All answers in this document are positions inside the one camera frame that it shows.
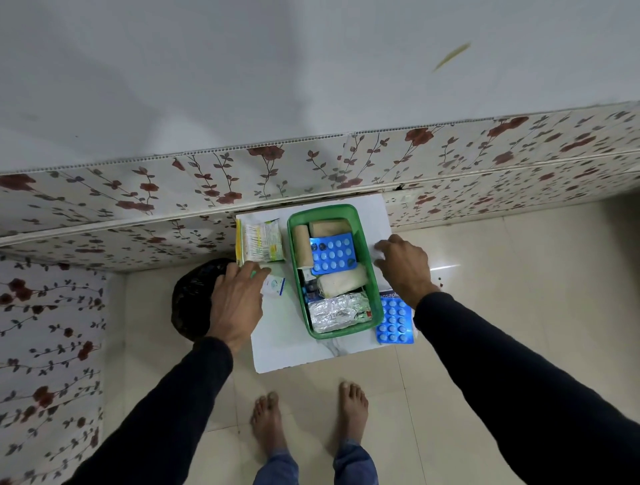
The person's left hand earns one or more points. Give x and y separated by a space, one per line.
235 305

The person's right hand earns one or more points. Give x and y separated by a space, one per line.
407 272

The white plaster box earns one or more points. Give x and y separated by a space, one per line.
384 281
390 295

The green plastic basket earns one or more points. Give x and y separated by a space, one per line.
372 280

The teal white small carton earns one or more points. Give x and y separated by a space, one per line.
274 286

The blue pill blister pack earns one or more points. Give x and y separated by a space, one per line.
333 254
395 322

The white bandage roll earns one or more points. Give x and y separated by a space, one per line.
342 281

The yellow cotton swab packet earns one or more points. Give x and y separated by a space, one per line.
261 242

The small blue tablet strip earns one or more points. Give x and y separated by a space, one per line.
311 295

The large silver blister pack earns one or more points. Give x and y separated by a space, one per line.
337 312

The beige bandage roll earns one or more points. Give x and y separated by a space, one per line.
330 228
302 247

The person's left forearm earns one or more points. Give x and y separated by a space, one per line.
160 419

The person's right forearm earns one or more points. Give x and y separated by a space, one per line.
525 394

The person's left foot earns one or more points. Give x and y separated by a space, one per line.
269 422

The person's foot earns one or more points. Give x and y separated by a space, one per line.
353 412
269 422

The person's right foot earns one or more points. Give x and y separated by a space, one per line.
353 412

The person's left trouser leg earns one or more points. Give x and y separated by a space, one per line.
275 469

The person's trouser leg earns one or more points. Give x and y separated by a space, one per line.
355 464
275 469

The person's right trouser leg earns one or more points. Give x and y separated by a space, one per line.
355 464

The black trash bin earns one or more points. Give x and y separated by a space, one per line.
192 300

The white table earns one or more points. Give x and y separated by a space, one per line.
280 340

